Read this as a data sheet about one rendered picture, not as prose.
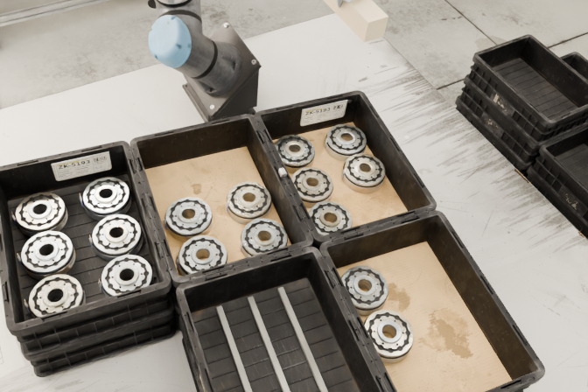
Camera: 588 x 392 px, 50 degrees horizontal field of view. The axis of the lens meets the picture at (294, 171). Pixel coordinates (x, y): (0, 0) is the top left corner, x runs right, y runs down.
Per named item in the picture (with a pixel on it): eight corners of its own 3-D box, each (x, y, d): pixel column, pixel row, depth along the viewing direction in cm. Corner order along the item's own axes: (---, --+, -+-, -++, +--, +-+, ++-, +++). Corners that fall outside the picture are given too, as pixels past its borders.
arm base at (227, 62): (192, 73, 180) (168, 60, 172) (226, 34, 176) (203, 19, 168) (215, 106, 172) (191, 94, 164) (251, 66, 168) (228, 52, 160)
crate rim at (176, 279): (129, 145, 144) (128, 138, 142) (251, 119, 153) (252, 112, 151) (174, 291, 121) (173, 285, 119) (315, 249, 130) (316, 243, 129)
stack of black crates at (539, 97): (438, 136, 263) (472, 53, 229) (491, 115, 275) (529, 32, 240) (503, 205, 242) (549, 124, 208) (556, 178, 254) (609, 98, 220)
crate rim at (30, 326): (-11, 175, 135) (-14, 168, 133) (129, 145, 144) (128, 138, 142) (10, 339, 112) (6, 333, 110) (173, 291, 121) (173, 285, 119)
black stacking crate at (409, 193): (251, 145, 161) (253, 114, 152) (353, 122, 170) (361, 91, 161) (310, 272, 138) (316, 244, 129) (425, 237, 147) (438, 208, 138)
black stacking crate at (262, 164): (134, 172, 151) (129, 140, 143) (249, 145, 160) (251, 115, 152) (177, 313, 129) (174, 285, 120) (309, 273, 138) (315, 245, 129)
